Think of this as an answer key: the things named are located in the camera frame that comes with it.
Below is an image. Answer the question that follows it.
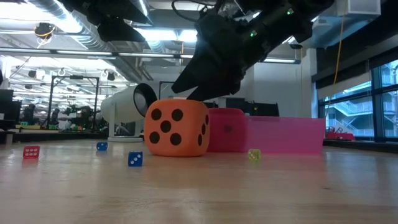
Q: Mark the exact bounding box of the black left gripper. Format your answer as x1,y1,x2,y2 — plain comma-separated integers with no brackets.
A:
58,0,150,44

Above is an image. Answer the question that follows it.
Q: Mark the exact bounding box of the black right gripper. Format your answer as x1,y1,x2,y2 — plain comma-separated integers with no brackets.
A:
170,8,275,101

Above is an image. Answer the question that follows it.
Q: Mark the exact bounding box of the light pink foam die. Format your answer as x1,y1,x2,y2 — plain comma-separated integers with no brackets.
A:
207,107,249,153

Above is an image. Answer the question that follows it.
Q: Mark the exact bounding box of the orange foam die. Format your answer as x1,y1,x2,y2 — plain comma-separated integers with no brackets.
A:
144,98,211,157

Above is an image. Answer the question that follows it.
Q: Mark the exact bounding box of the pink translucent plastic tray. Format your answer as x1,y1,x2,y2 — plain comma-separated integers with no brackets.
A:
207,115,326,154

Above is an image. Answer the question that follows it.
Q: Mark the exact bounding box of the small translucent blue die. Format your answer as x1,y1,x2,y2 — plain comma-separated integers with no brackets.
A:
127,151,144,167

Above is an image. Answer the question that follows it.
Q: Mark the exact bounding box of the black background cabinet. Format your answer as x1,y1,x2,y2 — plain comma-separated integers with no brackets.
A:
248,101,280,118

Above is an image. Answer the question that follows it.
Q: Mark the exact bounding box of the white cylindrical projector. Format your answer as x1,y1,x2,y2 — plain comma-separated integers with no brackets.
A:
100,82,159,143

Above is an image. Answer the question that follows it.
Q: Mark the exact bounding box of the black round ceiling device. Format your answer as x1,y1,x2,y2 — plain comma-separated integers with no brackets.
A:
33,22,57,40

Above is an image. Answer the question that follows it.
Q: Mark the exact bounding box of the small yellow die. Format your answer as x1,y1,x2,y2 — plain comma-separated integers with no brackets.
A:
248,148,262,162

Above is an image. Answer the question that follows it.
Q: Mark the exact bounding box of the background workbench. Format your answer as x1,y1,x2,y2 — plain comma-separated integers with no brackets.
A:
0,123,103,144

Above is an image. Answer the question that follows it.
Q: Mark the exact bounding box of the red box with white sign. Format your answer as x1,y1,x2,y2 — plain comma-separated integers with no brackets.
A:
325,126,356,141

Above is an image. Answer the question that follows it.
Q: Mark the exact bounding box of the black framed window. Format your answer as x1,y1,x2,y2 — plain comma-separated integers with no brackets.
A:
317,58,398,142

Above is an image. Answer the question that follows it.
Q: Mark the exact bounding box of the small red die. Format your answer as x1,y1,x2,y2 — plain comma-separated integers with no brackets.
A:
22,145,40,160

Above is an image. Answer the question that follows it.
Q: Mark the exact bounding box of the black background gantry frame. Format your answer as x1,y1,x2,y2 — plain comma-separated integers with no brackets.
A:
48,74,100,128
159,80,175,100

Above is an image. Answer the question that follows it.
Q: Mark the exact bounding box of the thick black right gripper cable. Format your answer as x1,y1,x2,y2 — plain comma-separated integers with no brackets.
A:
171,0,218,23

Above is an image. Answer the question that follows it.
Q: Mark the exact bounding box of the yellow hanging cable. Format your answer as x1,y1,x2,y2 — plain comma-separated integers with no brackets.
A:
325,15,346,118

